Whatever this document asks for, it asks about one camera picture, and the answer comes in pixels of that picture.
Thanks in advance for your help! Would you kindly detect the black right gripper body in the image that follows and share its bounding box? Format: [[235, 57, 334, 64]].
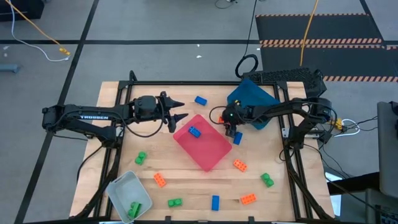
[[222, 103, 248, 126]]

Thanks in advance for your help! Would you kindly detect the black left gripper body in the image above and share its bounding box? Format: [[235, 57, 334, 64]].
[[133, 95, 166, 123]]

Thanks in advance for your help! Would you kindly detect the pink translucent plastic bin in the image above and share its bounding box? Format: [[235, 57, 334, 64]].
[[172, 113, 233, 173]]

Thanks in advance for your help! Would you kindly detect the teal plastic bin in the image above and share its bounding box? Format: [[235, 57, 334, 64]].
[[226, 78, 282, 131]]

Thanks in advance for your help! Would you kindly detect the light grey plastic bin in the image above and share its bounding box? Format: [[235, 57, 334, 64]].
[[106, 170, 154, 224]]

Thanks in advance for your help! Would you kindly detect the black mat with hazard stripes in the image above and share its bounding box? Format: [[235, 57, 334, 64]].
[[254, 13, 398, 83]]

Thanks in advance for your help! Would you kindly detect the grey blue metal foot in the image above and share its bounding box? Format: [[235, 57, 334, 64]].
[[0, 63, 20, 74]]

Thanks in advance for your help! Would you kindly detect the grey desk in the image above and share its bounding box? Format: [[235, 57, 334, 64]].
[[377, 101, 398, 200]]

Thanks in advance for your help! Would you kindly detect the black box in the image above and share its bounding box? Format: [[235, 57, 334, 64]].
[[0, 0, 45, 22]]

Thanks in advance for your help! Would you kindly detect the dark grey equipment cart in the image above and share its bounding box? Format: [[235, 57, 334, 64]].
[[328, 172, 398, 224]]

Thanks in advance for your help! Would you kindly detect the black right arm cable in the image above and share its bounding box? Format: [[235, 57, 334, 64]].
[[209, 105, 231, 126]]

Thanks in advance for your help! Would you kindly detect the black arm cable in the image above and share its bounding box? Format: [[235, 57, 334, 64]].
[[209, 105, 231, 126], [119, 104, 165, 139]]

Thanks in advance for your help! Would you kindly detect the black aluminium table frame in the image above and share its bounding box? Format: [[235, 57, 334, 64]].
[[73, 70, 335, 224]]

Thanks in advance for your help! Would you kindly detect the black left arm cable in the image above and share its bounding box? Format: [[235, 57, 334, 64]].
[[119, 104, 165, 139]]

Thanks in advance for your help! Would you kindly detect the black looped cable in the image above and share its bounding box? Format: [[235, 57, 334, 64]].
[[234, 0, 259, 79]]

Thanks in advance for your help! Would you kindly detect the yellow hanging cable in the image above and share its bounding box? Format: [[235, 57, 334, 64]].
[[299, 0, 320, 67], [4, 0, 72, 57]]

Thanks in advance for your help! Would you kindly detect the white cable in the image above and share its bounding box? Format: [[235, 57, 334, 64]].
[[9, 0, 70, 62]]

